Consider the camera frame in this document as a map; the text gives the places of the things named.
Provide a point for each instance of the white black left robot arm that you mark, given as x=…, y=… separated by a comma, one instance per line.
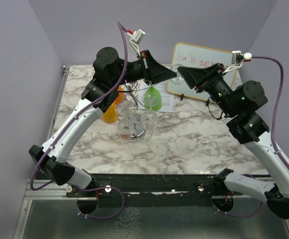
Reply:
x=99, y=94

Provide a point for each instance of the aluminium frame rail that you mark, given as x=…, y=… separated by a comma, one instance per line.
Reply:
x=47, y=190

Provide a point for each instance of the clear wine glass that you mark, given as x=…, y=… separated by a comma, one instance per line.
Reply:
x=126, y=124
x=149, y=120

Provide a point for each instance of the black mounting rail base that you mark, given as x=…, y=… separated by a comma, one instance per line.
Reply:
x=152, y=190

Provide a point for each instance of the dark orange plastic wine glass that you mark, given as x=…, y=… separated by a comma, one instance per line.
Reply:
x=120, y=97

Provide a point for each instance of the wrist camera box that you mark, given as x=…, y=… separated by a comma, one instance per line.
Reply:
x=135, y=39
x=237, y=60

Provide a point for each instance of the chrome wine glass rack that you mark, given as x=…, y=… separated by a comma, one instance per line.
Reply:
x=139, y=130

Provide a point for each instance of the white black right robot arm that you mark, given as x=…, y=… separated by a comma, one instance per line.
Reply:
x=250, y=130

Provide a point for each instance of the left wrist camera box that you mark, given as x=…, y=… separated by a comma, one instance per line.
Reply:
x=135, y=39

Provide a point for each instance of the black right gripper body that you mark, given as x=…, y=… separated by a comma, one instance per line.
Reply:
x=216, y=85

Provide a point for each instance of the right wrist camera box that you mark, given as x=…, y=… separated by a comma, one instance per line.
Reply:
x=237, y=60

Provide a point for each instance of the green plastic wine glass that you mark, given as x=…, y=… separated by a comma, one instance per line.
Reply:
x=152, y=99

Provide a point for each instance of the light orange plastic wine glass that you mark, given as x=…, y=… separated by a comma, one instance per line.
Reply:
x=110, y=116

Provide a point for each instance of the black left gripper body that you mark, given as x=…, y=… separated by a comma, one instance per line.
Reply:
x=145, y=68

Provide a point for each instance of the clear short tumbler glass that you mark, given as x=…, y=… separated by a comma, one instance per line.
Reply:
x=178, y=80

